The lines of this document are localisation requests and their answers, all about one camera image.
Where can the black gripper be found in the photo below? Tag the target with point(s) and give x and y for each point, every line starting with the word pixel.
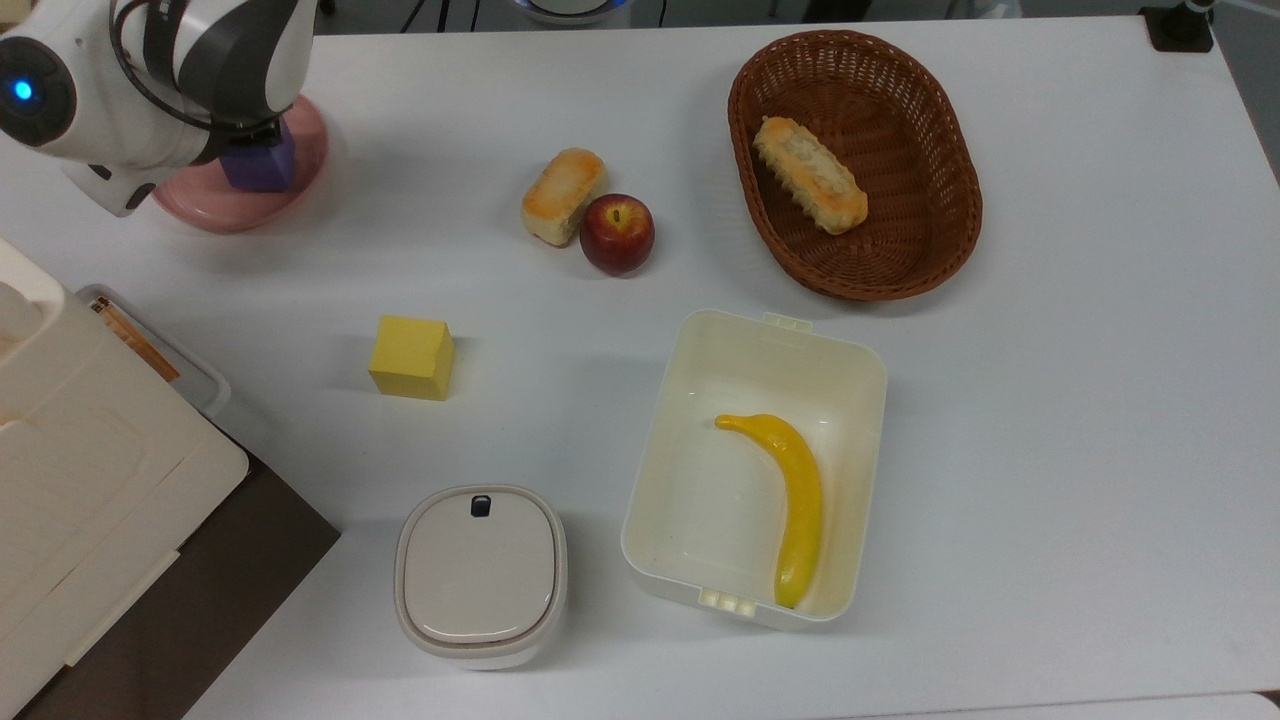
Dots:
pixel 250 132

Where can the purple cube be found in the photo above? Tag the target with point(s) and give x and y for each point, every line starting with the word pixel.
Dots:
pixel 262 168

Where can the white grey Franka robot arm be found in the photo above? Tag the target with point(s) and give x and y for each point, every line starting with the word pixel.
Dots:
pixel 130 90

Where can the yellow cube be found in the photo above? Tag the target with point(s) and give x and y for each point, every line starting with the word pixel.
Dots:
pixel 410 355

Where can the pink plate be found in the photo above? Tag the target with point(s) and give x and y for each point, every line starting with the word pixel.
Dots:
pixel 240 208

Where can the smooth toy bread roll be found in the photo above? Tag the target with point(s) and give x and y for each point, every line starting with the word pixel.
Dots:
pixel 563 195

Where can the red toy apple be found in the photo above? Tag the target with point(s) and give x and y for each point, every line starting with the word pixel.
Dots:
pixel 617 235

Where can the dark brown drawer box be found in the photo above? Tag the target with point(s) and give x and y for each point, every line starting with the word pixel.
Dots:
pixel 230 600

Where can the small cream lidded bin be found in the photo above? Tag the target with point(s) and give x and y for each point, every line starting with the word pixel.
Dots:
pixel 480 575

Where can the ridged toy bread loaf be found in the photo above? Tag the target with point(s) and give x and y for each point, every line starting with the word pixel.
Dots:
pixel 810 175

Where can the cream plastic open container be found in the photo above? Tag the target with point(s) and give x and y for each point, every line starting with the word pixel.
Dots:
pixel 700 500

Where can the brown wicker basket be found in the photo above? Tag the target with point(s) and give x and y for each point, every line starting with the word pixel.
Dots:
pixel 900 250

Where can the yellow toy banana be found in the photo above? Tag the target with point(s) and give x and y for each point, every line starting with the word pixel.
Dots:
pixel 800 500

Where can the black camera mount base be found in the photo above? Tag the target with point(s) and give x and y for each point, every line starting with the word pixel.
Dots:
pixel 1178 28

